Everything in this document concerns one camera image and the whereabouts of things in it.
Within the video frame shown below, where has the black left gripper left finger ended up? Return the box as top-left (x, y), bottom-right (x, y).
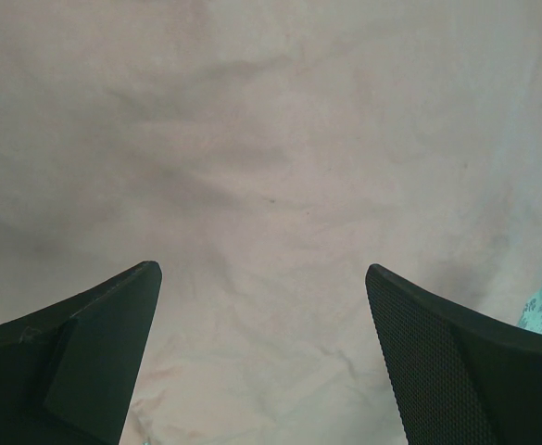
top-left (0, 261), bottom-right (161, 444)

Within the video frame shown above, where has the salmon pink t-shirt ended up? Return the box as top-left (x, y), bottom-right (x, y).
top-left (0, 1), bottom-right (542, 444)

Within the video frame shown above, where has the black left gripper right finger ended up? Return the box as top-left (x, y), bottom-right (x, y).
top-left (365, 264), bottom-right (542, 445)

